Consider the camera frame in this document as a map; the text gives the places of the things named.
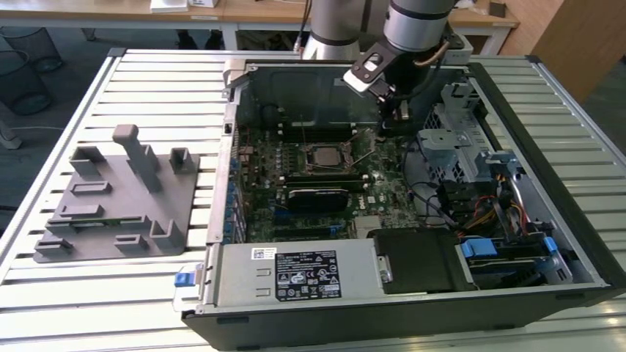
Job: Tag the silver CPU chip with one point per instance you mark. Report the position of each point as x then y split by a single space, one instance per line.
327 155

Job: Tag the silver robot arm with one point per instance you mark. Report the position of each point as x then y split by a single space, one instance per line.
415 22

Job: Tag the black CPU socket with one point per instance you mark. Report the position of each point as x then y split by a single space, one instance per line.
308 157

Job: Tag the metal drive cage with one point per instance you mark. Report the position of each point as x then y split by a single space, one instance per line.
441 146

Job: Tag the black RAM slot white clips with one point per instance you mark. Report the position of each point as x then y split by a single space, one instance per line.
317 133
323 179
323 186
317 126

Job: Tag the green motherboard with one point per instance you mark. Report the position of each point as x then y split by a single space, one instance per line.
391 198

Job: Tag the black graphics card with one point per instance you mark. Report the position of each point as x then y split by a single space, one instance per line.
317 201

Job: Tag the silver chipset heatsink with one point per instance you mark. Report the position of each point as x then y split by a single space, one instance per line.
367 225

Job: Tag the silver support bar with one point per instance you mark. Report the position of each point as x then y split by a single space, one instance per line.
524 190

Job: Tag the long black expansion slot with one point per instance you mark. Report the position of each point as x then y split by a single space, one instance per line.
300 232

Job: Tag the black plastic shroud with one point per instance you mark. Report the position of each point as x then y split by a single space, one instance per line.
415 260

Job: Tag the blue disk carrier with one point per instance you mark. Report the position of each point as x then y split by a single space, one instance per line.
479 248

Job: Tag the small black box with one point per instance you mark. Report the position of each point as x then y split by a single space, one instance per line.
497 9

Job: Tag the white barcode sticker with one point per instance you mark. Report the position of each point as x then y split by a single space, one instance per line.
261 253

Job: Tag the black power supply label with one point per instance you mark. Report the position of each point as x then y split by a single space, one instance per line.
308 275

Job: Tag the wooden cabinet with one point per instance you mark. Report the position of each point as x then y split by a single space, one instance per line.
576 44

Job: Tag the blue plastic tab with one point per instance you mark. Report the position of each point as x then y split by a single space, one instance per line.
549 245

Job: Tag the small white box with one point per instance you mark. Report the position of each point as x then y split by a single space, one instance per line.
202 3

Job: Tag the silver power supply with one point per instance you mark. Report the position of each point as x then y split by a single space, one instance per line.
234 278

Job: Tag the black PC case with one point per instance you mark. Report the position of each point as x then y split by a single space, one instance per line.
341 326

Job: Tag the large white box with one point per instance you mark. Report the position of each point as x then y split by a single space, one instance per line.
168 5

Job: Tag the grey parts rack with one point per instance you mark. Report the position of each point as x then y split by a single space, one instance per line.
121 205

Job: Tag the blue case latch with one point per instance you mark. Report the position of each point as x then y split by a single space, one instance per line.
182 280

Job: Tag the green RAM stick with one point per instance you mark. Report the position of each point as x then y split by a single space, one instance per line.
112 220

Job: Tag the wooden desk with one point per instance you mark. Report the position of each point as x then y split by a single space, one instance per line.
73 11

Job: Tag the black mesh waste bin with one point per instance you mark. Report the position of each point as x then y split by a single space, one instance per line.
18 80
33 44

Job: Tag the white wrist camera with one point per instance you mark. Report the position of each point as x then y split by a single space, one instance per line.
364 78

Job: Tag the white case wall sticker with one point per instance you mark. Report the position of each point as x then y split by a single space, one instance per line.
337 81

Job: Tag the black ribbed plastic bracket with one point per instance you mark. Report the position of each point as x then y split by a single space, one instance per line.
453 198

